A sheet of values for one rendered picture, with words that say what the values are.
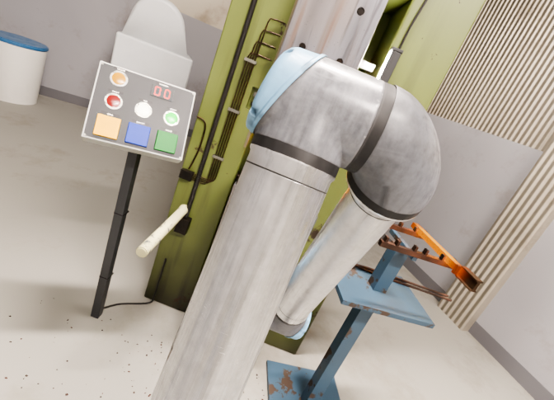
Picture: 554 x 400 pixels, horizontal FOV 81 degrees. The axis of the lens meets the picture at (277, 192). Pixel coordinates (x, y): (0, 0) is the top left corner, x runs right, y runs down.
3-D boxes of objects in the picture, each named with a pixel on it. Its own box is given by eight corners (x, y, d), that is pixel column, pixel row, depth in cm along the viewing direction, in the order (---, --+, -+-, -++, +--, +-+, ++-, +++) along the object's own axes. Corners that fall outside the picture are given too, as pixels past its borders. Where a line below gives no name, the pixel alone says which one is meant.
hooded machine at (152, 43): (171, 134, 479) (203, 18, 425) (171, 149, 419) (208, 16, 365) (106, 115, 443) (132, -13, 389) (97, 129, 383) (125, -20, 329)
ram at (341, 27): (361, 113, 126) (412, 5, 113) (270, 76, 125) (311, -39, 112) (349, 106, 166) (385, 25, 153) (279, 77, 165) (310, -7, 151)
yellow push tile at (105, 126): (116, 139, 113) (122, 119, 114) (92, 133, 110) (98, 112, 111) (116, 140, 114) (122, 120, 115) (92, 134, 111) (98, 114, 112)
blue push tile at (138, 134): (147, 147, 117) (151, 127, 118) (124, 141, 114) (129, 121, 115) (146, 148, 119) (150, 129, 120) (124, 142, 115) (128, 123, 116)
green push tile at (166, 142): (174, 153, 122) (178, 135, 123) (153, 148, 118) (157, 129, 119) (173, 154, 123) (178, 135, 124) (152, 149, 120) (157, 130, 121)
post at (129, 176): (97, 319, 159) (147, 110, 124) (90, 316, 159) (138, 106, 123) (102, 313, 163) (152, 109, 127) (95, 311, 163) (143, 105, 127)
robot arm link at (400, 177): (482, 105, 41) (303, 309, 89) (392, 67, 41) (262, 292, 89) (503, 159, 33) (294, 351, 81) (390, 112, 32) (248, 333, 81)
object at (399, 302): (432, 328, 125) (435, 325, 124) (340, 303, 117) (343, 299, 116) (399, 280, 153) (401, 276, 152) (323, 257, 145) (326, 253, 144)
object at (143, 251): (146, 261, 121) (149, 249, 119) (133, 256, 120) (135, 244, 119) (187, 215, 162) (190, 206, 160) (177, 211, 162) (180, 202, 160)
